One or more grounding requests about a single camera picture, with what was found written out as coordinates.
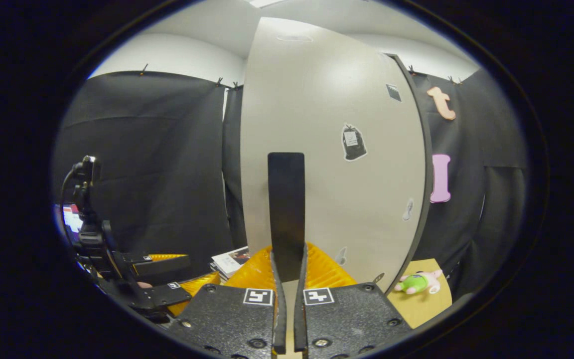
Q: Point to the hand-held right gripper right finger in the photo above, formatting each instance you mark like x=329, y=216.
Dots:
x=300, y=319

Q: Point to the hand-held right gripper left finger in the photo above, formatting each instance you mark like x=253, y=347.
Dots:
x=279, y=319

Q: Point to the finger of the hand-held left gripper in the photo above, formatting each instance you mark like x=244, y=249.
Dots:
x=167, y=294
x=162, y=269

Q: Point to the dark grey cabinet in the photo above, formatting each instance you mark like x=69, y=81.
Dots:
x=424, y=164

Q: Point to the beige cabinet door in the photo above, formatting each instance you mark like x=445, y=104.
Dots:
x=327, y=99

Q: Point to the computer screen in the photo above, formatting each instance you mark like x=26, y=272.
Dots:
x=71, y=222

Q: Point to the stack of books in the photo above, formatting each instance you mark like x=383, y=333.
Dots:
x=229, y=259

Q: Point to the black backdrop cloth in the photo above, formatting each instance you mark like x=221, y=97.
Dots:
x=157, y=149

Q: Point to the green and pink plush toy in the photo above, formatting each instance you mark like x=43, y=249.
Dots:
x=414, y=284

